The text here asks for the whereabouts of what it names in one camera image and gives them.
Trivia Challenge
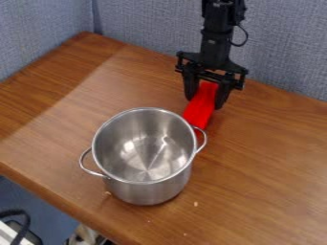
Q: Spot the stainless steel pot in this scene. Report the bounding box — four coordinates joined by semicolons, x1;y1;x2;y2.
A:
81;107;207;206

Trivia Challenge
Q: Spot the white object under table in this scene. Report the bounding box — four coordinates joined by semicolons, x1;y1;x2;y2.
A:
64;224;115;245

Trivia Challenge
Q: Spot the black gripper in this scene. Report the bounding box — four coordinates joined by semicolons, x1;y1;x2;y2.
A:
175;30;248;110

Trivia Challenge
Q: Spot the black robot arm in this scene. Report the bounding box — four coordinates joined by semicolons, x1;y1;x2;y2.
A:
175;0;250;110

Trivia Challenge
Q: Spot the red block object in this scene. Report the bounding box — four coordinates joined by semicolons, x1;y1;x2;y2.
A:
183;82;219;129

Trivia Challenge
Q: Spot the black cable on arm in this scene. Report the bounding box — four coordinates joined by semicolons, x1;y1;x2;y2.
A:
228;23;251;48

